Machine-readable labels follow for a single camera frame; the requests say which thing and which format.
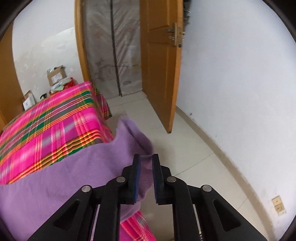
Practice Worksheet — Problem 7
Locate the purple fleece garment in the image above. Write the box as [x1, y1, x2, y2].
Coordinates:
[1, 116, 154, 240]

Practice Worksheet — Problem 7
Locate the pink green plaid tablecloth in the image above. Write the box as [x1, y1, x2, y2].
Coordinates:
[1, 82, 154, 240]

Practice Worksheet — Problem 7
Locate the white cardboard box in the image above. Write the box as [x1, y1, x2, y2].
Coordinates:
[23, 90, 36, 111]

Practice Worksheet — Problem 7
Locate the brown cardboard box with label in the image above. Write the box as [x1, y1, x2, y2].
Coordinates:
[47, 65, 67, 86]

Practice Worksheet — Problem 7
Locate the wooden wardrobe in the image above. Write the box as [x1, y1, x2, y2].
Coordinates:
[0, 26, 23, 130]

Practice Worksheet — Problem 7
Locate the grey zippered door curtain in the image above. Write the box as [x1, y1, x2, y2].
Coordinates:
[83, 0, 142, 99]

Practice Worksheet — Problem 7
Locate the wooden door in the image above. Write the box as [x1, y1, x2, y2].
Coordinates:
[139, 0, 184, 133]

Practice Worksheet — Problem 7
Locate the wall power outlet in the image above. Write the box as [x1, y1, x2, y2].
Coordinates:
[272, 196, 286, 216]

